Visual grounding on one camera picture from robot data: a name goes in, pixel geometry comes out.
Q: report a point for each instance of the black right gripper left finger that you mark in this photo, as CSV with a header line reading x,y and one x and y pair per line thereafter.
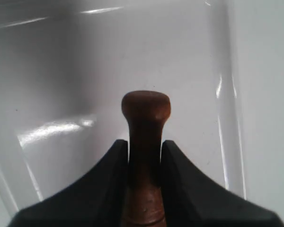
x,y
95,200

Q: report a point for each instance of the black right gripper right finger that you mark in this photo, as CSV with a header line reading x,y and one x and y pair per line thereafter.
x,y
192,199

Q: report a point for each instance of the dark wooden pestle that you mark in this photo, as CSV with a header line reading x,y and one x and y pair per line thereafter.
x,y
146,113

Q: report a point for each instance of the white plastic tray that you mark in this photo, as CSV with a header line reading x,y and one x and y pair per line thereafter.
x,y
65,66

